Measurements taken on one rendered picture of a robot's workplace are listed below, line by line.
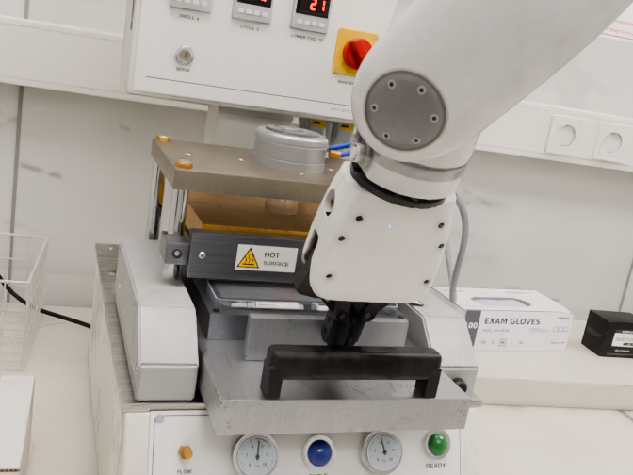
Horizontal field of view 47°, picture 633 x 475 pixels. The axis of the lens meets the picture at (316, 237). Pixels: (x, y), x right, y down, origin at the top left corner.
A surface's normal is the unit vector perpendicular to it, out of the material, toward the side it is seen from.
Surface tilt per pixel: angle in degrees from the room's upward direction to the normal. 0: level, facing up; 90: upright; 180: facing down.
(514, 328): 90
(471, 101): 118
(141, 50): 90
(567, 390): 90
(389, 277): 108
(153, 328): 41
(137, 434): 65
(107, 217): 90
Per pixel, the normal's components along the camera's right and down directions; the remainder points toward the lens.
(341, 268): 0.18, 0.57
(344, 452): 0.36, -0.15
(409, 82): -0.43, 0.33
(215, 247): 0.32, 0.28
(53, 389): 0.16, -0.96
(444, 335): 0.33, -0.54
